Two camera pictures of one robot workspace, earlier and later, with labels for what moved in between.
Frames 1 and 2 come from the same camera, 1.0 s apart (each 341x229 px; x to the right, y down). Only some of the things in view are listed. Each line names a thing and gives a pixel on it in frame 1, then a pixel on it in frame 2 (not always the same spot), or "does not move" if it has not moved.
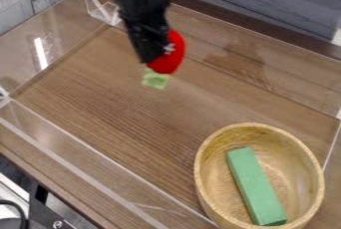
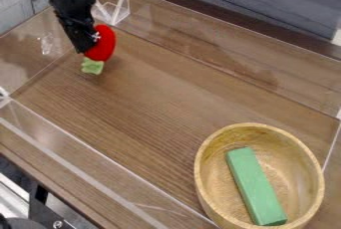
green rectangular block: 254,182 does not move
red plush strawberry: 160,69 -> 100,51
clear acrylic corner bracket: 104,12 does not move
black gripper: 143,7 -> 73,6
